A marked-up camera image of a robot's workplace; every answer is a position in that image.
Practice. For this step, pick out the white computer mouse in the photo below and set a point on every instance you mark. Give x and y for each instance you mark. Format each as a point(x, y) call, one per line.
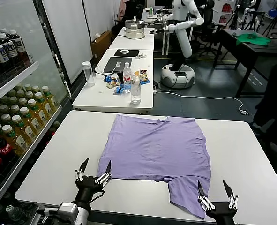
point(123, 51)

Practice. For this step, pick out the green cloth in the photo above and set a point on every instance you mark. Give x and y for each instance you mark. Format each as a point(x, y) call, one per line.
point(253, 39)

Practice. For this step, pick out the dark snack packet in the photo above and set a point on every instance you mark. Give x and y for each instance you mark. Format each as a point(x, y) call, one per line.
point(143, 72)

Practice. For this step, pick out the white cabinet shelf board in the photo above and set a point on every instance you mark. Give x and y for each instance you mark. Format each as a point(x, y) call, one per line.
point(16, 78)
point(35, 145)

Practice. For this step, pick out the water bottle green label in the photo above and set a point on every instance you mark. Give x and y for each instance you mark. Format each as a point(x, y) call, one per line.
point(15, 214)

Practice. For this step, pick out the purple t-shirt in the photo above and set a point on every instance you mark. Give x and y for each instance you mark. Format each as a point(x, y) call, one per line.
point(157, 152)

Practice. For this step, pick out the black mouse pad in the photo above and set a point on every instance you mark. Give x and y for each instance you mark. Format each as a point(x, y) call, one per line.
point(131, 53)

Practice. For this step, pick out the black office chair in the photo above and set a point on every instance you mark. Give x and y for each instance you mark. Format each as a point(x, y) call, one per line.
point(208, 16)

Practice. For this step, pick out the white office desk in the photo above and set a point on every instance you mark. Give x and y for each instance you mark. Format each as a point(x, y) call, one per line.
point(147, 14)

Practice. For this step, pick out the white power adapter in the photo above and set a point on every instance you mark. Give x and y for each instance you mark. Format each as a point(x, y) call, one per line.
point(244, 112)

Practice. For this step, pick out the glass door drinks cabinet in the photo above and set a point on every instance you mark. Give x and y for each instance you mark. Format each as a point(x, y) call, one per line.
point(49, 47)

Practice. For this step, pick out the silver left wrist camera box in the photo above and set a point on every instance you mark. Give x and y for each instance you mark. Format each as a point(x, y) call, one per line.
point(68, 208)

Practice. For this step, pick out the white wheeled humanoid robot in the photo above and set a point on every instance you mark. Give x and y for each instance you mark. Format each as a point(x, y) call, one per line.
point(184, 44)

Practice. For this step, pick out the white rectangular table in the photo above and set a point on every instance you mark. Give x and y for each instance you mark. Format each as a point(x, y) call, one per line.
point(133, 43)
point(98, 98)

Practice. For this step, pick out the yellow white snack packet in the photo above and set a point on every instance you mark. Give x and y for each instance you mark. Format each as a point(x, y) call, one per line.
point(137, 74)

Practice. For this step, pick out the brown cardboard box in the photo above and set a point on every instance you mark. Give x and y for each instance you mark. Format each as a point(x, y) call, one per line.
point(100, 44)

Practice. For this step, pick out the tall clear jar white lid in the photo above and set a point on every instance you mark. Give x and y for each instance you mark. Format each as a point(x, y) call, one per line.
point(88, 75)

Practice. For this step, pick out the white humanoid robot arm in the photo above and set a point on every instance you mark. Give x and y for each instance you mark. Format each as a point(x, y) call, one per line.
point(167, 17)
point(187, 24)

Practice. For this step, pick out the black metal table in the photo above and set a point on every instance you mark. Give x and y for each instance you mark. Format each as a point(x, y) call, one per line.
point(246, 50)

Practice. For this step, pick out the white earphones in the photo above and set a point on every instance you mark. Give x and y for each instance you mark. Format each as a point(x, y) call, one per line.
point(141, 55)

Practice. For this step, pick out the blue basket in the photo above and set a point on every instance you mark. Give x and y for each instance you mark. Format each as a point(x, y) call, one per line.
point(275, 12)

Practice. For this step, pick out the white steamer pot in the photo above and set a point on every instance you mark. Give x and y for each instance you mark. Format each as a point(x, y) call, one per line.
point(134, 31)

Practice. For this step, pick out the red and white boxes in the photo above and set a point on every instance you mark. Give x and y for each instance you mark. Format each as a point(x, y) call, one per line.
point(226, 8)

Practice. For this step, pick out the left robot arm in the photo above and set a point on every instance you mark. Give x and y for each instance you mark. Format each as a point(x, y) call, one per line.
point(84, 216)

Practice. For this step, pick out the clear water bottle plain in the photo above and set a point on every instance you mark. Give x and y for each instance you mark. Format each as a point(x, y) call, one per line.
point(136, 91)

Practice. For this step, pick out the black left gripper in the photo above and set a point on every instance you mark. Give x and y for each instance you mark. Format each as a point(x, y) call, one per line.
point(89, 187)

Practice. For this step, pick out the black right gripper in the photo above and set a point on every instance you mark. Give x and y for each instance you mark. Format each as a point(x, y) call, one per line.
point(222, 213)

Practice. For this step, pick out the pink garment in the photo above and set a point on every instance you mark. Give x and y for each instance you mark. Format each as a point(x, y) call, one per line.
point(123, 9)

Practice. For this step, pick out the water bottle red label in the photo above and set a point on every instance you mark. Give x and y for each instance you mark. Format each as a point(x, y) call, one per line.
point(127, 76)

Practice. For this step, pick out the blue snack packet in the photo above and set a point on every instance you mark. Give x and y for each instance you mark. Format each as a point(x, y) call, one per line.
point(144, 81)
point(107, 78)
point(119, 90)

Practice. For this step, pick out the dark grey laptop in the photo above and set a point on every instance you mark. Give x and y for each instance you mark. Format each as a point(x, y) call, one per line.
point(117, 64)

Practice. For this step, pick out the green can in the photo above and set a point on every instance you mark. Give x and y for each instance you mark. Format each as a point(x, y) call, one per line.
point(151, 9)

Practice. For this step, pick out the black camera tripod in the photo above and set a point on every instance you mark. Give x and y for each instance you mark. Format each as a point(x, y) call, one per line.
point(276, 25)
point(234, 17)

